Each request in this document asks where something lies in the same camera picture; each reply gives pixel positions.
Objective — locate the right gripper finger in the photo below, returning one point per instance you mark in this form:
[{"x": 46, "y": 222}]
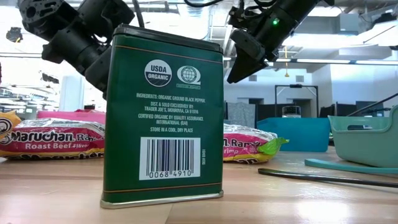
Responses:
[
  {"x": 238, "y": 68},
  {"x": 255, "y": 65}
]

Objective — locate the pink green shrimp ramen pack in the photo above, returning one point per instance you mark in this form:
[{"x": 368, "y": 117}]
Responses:
[{"x": 245, "y": 146}]

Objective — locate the green black pepper tin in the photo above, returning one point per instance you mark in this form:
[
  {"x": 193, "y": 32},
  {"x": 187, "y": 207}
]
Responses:
[{"x": 161, "y": 124}]

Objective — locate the roast beef ramen pack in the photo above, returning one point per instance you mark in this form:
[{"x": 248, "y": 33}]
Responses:
[{"x": 53, "y": 140}]

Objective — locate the yellow chicken ramen pack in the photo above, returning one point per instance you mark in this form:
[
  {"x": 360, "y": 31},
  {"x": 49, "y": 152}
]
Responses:
[{"x": 7, "y": 123}]

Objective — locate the turquoise plastic spoon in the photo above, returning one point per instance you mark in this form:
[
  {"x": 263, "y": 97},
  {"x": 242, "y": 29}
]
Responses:
[{"x": 342, "y": 167}]

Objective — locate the mint green plastic bin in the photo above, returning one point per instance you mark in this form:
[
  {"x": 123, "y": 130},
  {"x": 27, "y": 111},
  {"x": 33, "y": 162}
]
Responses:
[{"x": 367, "y": 149}]

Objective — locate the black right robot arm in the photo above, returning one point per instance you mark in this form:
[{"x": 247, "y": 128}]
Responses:
[{"x": 289, "y": 18}]

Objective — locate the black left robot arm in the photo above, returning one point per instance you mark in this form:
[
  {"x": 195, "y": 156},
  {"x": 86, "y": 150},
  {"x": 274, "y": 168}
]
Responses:
[{"x": 71, "y": 34}]

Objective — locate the yellow hanging pendant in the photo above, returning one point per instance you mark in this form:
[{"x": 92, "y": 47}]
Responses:
[{"x": 286, "y": 68}]

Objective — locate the white building column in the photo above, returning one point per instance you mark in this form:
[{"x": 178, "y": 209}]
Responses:
[{"x": 71, "y": 93}]

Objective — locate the grey partition panel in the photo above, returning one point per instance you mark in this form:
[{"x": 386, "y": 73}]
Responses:
[{"x": 242, "y": 115}]

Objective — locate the black boxy speaker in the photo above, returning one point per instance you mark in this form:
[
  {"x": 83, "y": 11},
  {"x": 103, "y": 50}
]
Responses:
[{"x": 49, "y": 78}]

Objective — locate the red translucent plastic bin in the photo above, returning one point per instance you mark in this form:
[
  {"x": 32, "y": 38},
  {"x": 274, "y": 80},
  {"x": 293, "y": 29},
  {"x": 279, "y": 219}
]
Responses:
[{"x": 71, "y": 118}]

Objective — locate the dark teal plastic bin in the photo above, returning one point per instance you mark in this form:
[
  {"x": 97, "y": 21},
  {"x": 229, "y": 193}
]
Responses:
[{"x": 295, "y": 133}]

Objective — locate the green exit sign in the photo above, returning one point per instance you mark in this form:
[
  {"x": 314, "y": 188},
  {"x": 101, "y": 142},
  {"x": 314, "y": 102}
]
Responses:
[{"x": 29, "y": 110}]

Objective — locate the black ceiling-hung device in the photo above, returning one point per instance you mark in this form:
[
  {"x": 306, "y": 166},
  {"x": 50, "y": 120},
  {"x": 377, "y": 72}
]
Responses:
[{"x": 14, "y": 35}]

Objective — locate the thin black rod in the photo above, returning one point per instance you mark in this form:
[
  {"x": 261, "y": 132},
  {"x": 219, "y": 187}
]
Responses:
[{"x": 373, "y": 105}]

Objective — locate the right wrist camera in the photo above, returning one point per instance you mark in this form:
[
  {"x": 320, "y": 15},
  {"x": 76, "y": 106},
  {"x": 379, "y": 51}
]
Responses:
[{"x": 238, "y": 17}]

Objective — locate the black metal frame stand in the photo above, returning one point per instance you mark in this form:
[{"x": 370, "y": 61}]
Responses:
[{"x": 276, "y": 99}]

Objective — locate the silver ventilation duct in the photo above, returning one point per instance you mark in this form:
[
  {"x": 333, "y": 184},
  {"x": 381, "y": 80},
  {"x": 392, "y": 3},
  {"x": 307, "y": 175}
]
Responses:
[{"x": 196, "y": 12}]

